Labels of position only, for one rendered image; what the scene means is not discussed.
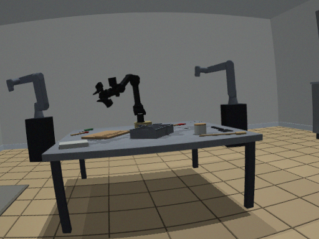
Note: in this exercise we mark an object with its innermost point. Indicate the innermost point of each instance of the wooden board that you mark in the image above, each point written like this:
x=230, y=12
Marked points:
x=105, y=135

